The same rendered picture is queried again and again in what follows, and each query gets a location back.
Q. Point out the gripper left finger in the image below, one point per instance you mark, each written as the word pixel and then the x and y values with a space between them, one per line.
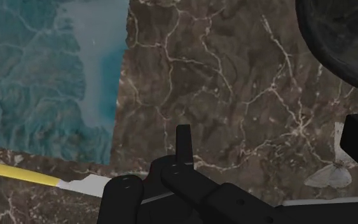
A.
pixel 184 145

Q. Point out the white moth-shaped thing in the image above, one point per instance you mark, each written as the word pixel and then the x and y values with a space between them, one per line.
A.
pixel 332 177

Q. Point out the dark grey bowl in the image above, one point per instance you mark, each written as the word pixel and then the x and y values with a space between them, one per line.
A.
pixel 336 31

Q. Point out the blue patterned robot stand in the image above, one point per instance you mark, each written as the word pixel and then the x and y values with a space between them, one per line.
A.
pixel 26 77

